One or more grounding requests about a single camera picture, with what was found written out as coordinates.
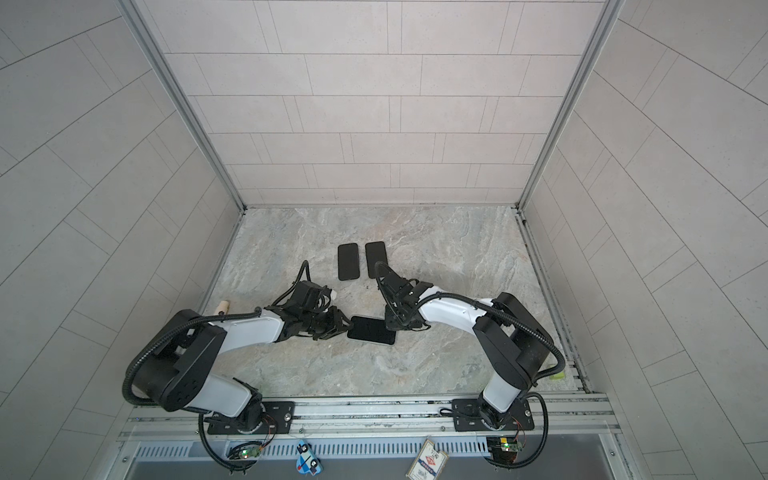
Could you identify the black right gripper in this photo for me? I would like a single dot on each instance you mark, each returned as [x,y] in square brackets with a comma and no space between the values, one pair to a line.
[391,325]

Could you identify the aluminium right corner post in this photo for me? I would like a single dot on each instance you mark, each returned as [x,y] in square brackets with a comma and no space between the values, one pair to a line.
[605,22]

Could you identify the left circuit board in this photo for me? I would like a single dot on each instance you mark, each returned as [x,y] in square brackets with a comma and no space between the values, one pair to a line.
[248,451]

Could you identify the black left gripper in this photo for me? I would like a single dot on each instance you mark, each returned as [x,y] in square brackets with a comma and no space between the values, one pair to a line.
[336,325]

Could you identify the red white card tag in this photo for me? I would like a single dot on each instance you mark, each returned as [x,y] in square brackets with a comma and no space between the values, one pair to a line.
[429,463]

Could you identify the wooden roller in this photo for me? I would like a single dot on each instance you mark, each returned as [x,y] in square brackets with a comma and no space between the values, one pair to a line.
[223,308]

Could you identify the aluminium corner post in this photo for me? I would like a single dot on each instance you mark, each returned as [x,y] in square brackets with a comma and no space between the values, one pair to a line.
[150,48]
[605,22]

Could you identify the purple-edged phone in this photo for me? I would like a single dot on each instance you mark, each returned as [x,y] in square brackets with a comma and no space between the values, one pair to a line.
[348,262]
[375,252]

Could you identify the black phone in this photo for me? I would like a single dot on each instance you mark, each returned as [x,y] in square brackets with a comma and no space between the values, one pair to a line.
[371,330]

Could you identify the right circuit board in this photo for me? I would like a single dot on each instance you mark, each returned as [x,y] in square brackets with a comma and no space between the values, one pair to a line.
[504,448]

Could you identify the aluminium left corner post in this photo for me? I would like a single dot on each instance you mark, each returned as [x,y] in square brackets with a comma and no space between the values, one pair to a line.
[150,48]

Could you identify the circuit board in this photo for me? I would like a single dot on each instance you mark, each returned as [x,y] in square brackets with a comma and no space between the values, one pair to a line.
[248,451]
[504,448]

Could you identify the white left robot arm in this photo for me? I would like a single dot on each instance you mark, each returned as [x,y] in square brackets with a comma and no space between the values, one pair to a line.
[174,369]

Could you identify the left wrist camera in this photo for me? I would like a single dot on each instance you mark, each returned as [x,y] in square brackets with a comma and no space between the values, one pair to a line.
[311,296]

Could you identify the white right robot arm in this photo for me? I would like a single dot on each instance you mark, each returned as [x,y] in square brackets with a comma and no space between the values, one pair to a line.
[519,349]

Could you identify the blue white sticker tag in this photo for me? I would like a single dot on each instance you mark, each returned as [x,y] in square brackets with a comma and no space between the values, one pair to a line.
[307,462]

